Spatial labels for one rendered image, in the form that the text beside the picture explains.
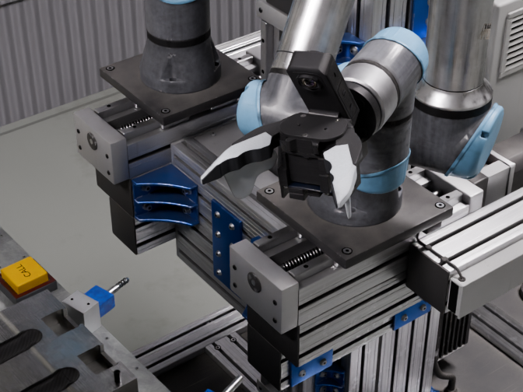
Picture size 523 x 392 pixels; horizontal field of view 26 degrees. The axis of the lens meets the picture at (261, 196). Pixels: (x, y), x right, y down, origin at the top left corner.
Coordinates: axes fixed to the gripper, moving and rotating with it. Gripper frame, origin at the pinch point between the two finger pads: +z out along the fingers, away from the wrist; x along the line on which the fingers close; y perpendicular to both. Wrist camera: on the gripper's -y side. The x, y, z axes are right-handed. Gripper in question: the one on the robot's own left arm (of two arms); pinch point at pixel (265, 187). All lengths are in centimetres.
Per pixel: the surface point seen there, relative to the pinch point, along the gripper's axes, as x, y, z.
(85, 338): 50, 50, -22
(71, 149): 179, 123, -172
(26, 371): 54, 50, -13
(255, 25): 161, 120, -270
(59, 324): 58, 52, -25
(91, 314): 56, 55, -32
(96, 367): 47, 53, -20
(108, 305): 56, 56, -36
